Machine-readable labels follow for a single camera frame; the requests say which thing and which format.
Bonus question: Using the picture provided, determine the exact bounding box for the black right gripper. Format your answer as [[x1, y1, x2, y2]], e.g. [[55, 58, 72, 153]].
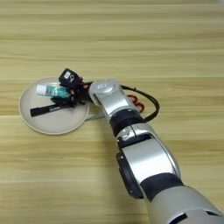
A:
[[50, 81, 95, 109]]

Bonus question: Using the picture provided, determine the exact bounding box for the white green glue stick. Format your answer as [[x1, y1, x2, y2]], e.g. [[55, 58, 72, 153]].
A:
[[35, 83, 72, 99]]

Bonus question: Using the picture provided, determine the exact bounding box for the black marker pen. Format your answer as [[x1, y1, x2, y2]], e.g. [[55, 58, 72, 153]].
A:
[[29, 102, 78, 118]]

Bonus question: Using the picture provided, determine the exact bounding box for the round beige plate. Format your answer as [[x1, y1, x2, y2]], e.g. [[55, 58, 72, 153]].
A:
[[17, 76, 91, 136]]

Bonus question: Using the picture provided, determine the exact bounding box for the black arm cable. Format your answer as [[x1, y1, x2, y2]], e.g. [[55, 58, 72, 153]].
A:
[[120, 84, 161, 123]]

